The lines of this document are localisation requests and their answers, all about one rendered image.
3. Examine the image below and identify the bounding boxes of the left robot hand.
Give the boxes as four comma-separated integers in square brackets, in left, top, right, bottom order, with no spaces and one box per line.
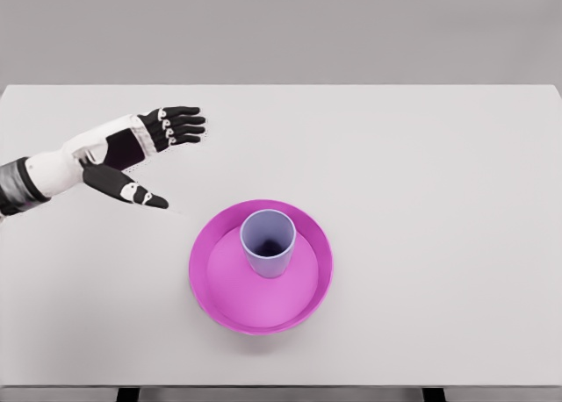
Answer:
[61,105,208,211]

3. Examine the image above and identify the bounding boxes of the lavender cup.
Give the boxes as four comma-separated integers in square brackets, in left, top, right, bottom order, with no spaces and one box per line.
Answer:
[239,210,296,279]

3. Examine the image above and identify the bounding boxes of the pink plate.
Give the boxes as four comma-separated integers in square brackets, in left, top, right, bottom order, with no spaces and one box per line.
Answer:
[189,199,335,336]

